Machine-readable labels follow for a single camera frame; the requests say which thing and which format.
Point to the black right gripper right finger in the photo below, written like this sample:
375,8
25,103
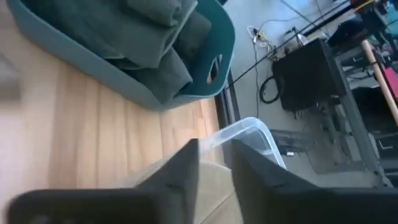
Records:
280,202

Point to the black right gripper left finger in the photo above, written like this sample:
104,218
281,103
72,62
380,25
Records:
174,202

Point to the beige fabric hat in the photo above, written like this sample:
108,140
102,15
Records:
214,186

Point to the dark green fabric hat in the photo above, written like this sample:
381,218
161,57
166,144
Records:
168,77
93,28

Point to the clear plastic bin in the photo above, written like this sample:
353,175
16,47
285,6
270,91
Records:
264,130

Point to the black box on floor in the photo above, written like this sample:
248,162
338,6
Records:
308,74

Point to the wooden pole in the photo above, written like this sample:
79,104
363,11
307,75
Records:
381,79

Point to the teal plastic basket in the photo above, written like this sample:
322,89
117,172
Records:
81,62

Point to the black aluminium table frame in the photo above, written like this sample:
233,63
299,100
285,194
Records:
228,105

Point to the grey metal desk frame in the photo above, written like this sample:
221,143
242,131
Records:
351,109

